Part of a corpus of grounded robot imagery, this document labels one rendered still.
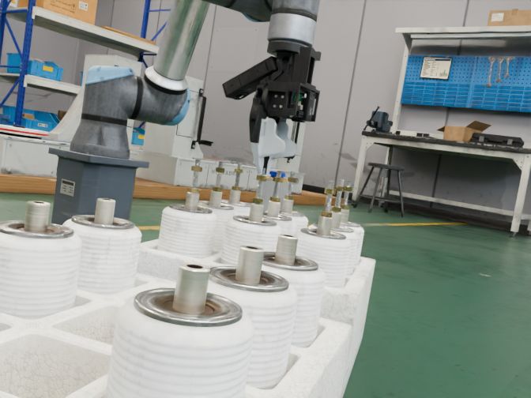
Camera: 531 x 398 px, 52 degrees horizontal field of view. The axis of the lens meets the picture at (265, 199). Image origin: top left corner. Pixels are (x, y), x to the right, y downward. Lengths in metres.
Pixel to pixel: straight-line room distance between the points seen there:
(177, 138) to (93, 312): 3.11
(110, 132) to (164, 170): 2.26
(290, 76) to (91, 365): 0.57
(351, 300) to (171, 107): 0.84
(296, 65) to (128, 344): 0.62
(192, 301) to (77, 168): 1.08
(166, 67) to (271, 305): 1.06
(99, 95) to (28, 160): 1.60
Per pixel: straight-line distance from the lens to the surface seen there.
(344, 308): 0.84
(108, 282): 0.68
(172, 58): 1.44
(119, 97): 1.46
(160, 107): 1.48
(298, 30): 0.90
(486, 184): 5.95
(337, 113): 6.71
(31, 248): 0.57
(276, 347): 0.48
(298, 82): 0.89
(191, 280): 0.38
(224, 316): 0.38
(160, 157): 3.73
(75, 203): 1.44
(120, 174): 1.45
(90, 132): 1.45
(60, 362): 0.53
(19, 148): 2.98
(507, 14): 5.81
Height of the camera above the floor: 0.36
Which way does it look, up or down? 4 degrees down
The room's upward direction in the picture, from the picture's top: 9 degrees clockwise
